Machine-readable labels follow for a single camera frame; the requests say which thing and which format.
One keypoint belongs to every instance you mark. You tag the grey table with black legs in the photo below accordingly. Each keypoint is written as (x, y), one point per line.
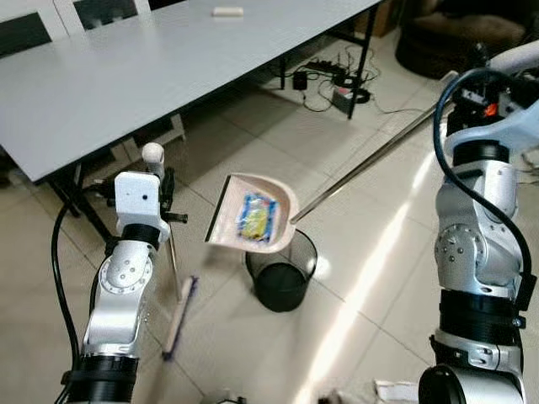
(126, 76)

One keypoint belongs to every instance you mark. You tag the yellow blue snack wrapper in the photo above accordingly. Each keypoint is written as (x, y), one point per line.
(257, 216)

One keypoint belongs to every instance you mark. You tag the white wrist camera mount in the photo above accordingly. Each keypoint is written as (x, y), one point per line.
(135, 202)
(505, 126)

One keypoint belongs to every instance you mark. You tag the dark brown armchair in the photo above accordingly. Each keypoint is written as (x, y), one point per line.
(459, 34)

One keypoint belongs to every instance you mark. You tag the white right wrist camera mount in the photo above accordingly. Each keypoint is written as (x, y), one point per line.
(505, 126)

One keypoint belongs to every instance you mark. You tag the beige broom with purple bristles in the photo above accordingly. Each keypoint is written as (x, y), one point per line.
(181, 311)

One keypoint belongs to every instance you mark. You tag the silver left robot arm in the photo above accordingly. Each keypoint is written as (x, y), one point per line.
(118, 286)

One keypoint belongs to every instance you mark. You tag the black power strip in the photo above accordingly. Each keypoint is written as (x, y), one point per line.
(320, 66)

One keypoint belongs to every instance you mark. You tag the white paper scrap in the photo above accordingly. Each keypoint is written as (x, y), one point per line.
(396, 390)

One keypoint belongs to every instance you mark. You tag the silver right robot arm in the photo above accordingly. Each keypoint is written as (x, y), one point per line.
(476, 244)

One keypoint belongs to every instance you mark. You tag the white chair with dark back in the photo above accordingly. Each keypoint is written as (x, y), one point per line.
(105, 10)
(25, 34)

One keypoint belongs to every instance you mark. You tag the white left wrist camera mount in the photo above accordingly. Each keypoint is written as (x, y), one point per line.
(135, 202)

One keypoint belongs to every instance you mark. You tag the small white block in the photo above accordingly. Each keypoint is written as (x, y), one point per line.
(227, 12)

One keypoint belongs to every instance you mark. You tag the black mesh waste bin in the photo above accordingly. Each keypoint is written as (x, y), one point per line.
(282, 282)

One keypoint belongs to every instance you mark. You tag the black power adapter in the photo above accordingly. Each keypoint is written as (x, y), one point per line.
(299, 81)

